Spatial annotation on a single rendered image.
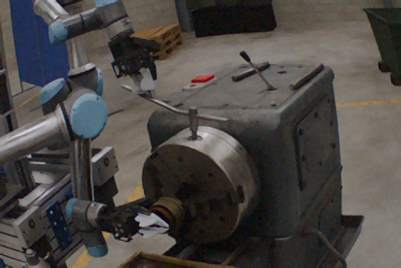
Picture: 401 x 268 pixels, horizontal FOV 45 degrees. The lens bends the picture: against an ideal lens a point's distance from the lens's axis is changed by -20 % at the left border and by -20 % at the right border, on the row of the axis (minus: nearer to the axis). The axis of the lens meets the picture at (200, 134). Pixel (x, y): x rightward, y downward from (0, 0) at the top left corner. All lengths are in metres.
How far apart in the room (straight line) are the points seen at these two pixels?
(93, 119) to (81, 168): 0.24
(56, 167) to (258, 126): 0.81
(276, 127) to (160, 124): 0.38
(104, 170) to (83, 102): 0.52
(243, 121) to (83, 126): 0.45
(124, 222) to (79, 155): 0.31
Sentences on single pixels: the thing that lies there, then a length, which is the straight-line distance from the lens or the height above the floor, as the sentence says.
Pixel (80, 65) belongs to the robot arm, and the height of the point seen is 1.42.
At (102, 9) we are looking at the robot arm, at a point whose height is 1.64.
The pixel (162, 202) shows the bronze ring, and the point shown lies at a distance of 1.47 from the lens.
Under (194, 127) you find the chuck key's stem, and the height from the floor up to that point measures 1.27.
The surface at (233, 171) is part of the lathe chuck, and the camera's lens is 1.49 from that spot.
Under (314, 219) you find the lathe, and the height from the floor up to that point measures 0.79.
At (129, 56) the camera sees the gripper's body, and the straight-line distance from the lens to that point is 1.51.
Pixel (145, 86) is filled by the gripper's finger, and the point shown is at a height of 1.39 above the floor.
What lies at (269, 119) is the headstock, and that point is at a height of 1.24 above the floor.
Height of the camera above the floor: 1.73
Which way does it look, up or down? 19 degrees down
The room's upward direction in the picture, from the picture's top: 11 degrees counter-clockwise
